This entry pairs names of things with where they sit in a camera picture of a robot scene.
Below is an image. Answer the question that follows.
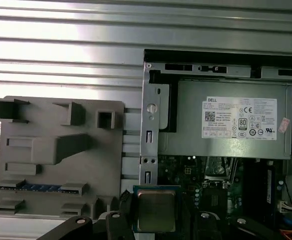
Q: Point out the grey power supply unit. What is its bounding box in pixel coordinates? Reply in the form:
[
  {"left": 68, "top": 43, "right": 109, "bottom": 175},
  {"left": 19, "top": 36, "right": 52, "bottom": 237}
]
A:
[{"left": 158, "top": 79, "right": 292, "bottom": 161}]

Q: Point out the grey plastic parts rack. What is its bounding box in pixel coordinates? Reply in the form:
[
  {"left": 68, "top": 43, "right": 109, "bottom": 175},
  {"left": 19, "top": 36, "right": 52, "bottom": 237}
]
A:
[{"left": 0, "top": 95, "right": 125, "bottom": 221}]

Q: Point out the silver CPU chip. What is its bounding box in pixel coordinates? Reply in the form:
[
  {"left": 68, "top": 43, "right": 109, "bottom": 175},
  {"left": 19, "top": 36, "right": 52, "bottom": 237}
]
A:
[{"left": 132, "top": 184, "right": 183, "bottom": 233}]

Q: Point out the metal socket cover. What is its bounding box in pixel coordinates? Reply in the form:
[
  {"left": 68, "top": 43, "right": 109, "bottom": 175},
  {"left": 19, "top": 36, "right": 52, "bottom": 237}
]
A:
[{"left": 204, "top": 157, "right": 239, "bottom": 187}]

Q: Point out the black CPU socket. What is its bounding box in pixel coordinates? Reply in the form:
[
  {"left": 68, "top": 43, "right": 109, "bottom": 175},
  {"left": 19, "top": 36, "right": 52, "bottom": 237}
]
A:
[{"left": 200, "top": 183, "right": 233, "bottom": 218}]

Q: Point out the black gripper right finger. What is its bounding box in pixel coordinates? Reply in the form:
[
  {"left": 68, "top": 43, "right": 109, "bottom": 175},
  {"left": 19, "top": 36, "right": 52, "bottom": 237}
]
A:
[{"left": 183, "top": 211, "right": 284, "bottom": 240}]

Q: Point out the green motherboard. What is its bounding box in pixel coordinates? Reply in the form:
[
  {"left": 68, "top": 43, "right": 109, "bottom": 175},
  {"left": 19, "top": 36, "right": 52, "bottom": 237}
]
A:
[{"left": 158, "top": 154, "right": 292, "bottom": 240}]

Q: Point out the white wire plug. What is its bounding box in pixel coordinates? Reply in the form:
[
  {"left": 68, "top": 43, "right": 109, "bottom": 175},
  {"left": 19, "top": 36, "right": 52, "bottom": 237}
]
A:
[{"left": 277, "top": 198, "right": 292, "bottom": 215}]

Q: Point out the black PC case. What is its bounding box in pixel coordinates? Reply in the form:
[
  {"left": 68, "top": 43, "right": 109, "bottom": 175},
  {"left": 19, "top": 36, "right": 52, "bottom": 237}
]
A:
[{"left": 139, "top": 48, "right": 292, "bottom": 240}]

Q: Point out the blue RAM stick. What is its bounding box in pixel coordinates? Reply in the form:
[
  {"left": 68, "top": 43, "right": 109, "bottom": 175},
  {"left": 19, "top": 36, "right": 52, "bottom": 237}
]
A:
[{"left": 0, "top": 183, "right": 76, "bottom": 195}]

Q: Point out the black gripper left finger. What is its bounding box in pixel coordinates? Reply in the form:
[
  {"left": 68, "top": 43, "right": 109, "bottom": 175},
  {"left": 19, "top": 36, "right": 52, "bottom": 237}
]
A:
[{"left": 42, "top": 211, "right": 136, "bottom": 240}]

